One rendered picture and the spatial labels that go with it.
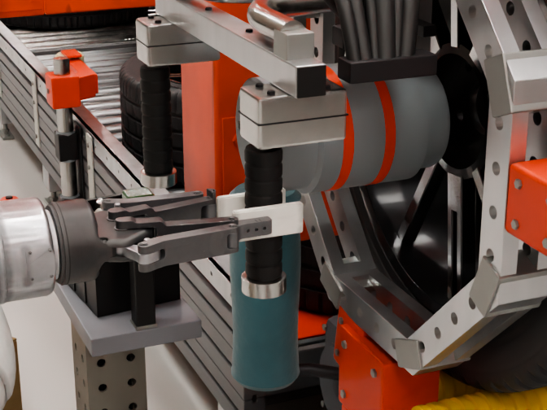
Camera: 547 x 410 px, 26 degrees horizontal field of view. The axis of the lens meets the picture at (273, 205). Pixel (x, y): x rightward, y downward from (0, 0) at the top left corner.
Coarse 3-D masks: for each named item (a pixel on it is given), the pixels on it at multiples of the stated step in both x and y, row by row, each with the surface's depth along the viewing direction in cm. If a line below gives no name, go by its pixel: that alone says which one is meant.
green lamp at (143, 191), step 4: (136, 188) 170; (140, 188) 170; (144, 188) 170; (124, 192) 169; (128, 192) 168; (132, 192) 168; (136, 192) 168; (140, 192) 168; (144, 192) 168; (148, 192) 168; (124, 196) 168; (128, 196) 167; (132, 196) 167; (136, 196) 167; (140, 196) 167; (144, 196) 167
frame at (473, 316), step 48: (480, 0) 111; (528, 0) 112; (480, 48) 112; (528, 48) 113; (528, 96) 108; (528, 144) 114; (336, 192) 157; (480, 240) 116; (336, 288) 150; (384, 288) 147; (480, 288) 117; (528, 288) 116; (384, 336) 140; (432, 336) 128; (480, 336) 127
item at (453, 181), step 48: (432, 0) 142; (432, 48) 141; (480, 96) 167; (480, 144) 141; (384, 192) 159; (432, 192) 148; (480, 192) 135; (384, 240) 155; (432, 240) 157; (432, 288) 148
